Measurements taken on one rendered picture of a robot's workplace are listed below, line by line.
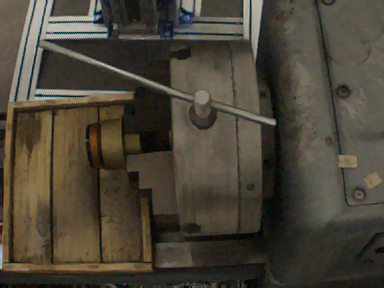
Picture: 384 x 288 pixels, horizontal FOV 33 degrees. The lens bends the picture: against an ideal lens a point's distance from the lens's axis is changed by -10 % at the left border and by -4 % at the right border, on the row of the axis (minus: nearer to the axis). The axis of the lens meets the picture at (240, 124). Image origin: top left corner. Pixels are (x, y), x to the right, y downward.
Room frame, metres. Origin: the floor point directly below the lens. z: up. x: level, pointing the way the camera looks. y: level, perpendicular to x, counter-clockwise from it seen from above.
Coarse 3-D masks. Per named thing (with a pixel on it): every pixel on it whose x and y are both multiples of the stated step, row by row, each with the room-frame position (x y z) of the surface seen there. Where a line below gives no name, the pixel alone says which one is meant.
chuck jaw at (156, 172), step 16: (128, 160) 0.37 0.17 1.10; (144, 160) 0.38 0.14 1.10; (160, 160) 0.38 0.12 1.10; (128, 176) 0.35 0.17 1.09; (144, 176) 0.35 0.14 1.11; (160, 176) 0.35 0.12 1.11; (144, 192) 0.33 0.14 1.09; (160, 192) 0.32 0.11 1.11; (160, 208) 0.30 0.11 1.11; (176, 208) 0.30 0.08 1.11; (192, 224) 0.28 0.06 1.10
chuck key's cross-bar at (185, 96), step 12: (48, 48) 0.42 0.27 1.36; (60, 48) 0.43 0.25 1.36; (84, 60) 0.42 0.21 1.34; (96, 60) 0.42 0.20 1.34; (108, 72) 0.41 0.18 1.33; (120, 72) 0.41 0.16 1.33; (144, 84) 0.40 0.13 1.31; (156, 84) 0.40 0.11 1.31; (180, 96) 0.39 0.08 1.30; (192, 96) 0.40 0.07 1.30; (216, 108) 0.38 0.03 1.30; (228, 108) 0.39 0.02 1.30; (240, 108) 0.39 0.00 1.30; (252, 120) 0.37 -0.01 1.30; (264, 120) 0.37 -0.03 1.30; (276, 120) 0.38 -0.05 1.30
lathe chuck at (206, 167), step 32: (192, 64) 0.49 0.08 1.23; (224, 64) 0.49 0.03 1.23; (224, 96) 0.43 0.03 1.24; (192, 128) 0.38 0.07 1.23; (224, 128) 0.39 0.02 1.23; (192, 160) 0.34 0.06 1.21; (224, 160) 0.35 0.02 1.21; (192, 192) 0.31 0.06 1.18; (224, 192) 0.31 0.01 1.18; (224, 224) 0.28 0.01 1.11
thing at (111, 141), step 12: (108, 120) 0.44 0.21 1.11; (120, 120) 0.43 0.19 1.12; (96, 132) 0.41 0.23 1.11; (108, 132) 0.41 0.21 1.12; (120, 132) 0.41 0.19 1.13; (132, 132) 0.42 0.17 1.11; (96, 144) 0.39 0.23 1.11; (108, 144) 0.39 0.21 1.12; (120, 144) 0.39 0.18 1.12; (132, 144) 0.40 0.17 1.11; (144, 144) 0.42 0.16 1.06; (96, 156) 0.37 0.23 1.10; (108, 156) 0.37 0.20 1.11; (120, 156) 0.38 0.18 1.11; (96, 168) 0.36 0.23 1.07; (108, 168) 0.36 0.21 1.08; (120, 168) 0.37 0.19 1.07
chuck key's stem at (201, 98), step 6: (198, 90) 0.40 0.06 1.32; (204, 90) 0.40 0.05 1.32; (198, 96) 0.39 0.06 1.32; (204, 96) 0.39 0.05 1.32; (198, 102) 0.38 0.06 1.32; (204, 102) 0.38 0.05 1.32; (198, 108) 0.38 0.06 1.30; (204, 108) 0.38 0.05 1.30; (198, 114) 0.39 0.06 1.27; (204, 114) 0.39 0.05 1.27
